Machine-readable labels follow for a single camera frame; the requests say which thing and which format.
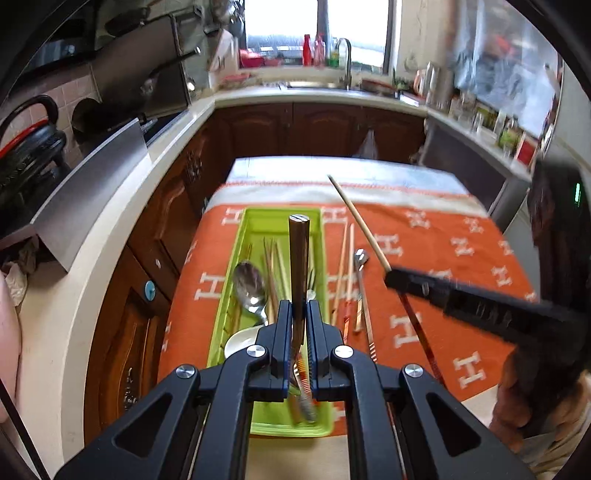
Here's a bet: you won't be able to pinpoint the black and red pot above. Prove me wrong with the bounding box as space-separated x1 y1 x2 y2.
0 94 71 206

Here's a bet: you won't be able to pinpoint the pale printed table cover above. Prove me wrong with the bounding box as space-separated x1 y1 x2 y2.
227 156 488 215

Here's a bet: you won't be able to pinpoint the white ceramic soup spoon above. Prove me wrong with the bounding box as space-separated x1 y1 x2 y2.
224 325 266 361

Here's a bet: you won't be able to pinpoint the white kitchen countertop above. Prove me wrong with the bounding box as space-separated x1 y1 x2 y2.
14 85 532 462

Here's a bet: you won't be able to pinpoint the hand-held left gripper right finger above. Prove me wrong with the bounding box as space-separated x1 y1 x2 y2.
305 300 536 480

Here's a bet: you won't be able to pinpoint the hanging black frying pan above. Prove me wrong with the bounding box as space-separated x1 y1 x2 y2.
104 6 154 38

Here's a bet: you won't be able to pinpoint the green plastic utensil tray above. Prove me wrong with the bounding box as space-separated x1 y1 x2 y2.
205 207 337 438

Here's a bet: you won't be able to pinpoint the row of jars and packets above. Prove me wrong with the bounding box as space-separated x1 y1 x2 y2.
448 90 543 163

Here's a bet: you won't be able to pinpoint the dark hanging wok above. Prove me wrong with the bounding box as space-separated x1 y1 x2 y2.
122 45 205 109

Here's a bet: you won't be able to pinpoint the wooden kitchen cabinets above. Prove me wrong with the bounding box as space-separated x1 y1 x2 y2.
84 100 429 446

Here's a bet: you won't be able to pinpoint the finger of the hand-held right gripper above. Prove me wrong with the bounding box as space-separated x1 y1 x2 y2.
385 265 583 345

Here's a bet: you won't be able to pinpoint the stainless steel panel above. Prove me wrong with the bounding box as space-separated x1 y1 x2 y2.
28 117 152 274

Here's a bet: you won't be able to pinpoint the clear plastic wall sheet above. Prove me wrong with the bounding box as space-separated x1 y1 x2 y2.
453 7 560 137

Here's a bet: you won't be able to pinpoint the metal sink faucet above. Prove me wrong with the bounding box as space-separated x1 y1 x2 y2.
336 37 355 89

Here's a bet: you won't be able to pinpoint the crumpled pale rag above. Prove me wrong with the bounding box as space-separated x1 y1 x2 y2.
1 247 40 308

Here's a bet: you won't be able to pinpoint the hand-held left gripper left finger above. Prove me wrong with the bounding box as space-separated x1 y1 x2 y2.
54 299 294 480

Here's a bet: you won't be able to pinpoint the person's right hand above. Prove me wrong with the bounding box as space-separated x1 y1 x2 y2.
490 345 586 457

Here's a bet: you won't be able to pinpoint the dark handled table knife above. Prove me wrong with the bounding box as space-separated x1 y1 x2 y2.
288 213 311 371

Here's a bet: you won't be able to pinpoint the metal spoon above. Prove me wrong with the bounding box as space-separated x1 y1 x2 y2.
232 260 272 326

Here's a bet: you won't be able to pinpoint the orange patterned blanket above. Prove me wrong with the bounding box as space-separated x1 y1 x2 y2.
158 181 540 438

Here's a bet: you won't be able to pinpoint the red bowl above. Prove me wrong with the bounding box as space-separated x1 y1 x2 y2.
239 47 266 70

